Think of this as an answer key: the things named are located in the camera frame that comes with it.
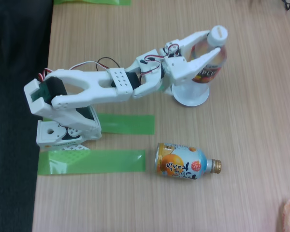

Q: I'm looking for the gripper servo cable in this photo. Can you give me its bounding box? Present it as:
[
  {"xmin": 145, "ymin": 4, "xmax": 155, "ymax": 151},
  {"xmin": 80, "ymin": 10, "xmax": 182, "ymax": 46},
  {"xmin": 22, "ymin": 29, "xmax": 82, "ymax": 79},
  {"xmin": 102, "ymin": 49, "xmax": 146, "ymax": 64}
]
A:
[{"xmin": 139, "ymin": 42, "xmax": 182, "ymax": 80}]

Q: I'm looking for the white round plate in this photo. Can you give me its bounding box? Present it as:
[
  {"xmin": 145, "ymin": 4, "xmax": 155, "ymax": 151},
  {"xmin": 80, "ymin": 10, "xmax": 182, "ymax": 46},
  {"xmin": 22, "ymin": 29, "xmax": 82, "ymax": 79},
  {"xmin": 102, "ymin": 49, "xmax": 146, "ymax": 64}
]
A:
[{"xmin": 171, "ymin": 83, "xmax": 210, "ymax": 107}]

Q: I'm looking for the green tape at table edge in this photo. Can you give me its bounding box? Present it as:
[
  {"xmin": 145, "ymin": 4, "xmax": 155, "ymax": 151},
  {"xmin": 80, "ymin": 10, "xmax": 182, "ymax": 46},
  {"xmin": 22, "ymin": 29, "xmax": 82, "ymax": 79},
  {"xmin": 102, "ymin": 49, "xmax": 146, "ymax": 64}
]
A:
[{"xmin": 53, "ymin": 0, "xmax": 132, "ymax": 6}]

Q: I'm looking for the long green tape strip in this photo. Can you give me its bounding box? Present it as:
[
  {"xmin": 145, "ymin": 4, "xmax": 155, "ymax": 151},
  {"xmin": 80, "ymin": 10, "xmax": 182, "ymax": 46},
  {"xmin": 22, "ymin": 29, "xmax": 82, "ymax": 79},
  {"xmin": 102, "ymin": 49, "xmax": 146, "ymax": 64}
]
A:
[{"xmin": 37, "ymin": 149, "xmax": 146, "ymax": 176}]

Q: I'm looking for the forearm servo cable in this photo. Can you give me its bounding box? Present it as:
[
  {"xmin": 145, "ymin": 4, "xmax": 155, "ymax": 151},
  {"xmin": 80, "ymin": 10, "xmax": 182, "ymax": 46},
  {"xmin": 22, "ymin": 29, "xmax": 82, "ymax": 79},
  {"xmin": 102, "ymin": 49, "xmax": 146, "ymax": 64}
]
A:
[{"xmin": 70, "ymin": 57, "xmax": 126, "ymax": 73}]

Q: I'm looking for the clear plastic bottle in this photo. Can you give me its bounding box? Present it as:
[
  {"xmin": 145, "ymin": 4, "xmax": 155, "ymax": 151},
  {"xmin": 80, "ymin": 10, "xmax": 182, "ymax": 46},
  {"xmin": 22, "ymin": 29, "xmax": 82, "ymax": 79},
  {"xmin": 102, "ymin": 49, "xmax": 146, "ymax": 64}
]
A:
[{"xmin": 175, "ymin": 25, "xmax": 230, "ymax": 99}]

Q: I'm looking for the orange juice bottle can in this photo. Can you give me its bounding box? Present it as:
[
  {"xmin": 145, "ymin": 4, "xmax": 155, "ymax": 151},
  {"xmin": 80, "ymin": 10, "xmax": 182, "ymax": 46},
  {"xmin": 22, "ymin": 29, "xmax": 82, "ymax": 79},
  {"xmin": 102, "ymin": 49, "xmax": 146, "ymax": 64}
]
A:
[{"xmin": 155, "ymin": 142, "xmax": 222, "ymax": 181}]

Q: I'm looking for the short green tape strip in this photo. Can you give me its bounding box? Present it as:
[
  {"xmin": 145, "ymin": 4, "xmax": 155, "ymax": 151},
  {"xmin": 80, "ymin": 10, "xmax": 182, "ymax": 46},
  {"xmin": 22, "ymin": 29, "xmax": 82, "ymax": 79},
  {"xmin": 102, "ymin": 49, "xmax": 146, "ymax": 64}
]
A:
[{"xmin": 42, "ymin": 113, "xmax": 156, "ymax": 135}]

